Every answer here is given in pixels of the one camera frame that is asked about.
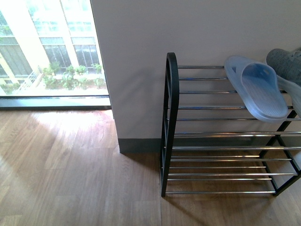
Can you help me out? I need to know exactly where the light blue rubber slipper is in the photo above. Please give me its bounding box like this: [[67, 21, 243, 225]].
[[224, 56, 288, 123]]

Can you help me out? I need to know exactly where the black metal shoe rack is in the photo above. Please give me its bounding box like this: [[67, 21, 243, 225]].
[[160, 52, 301, 197]]

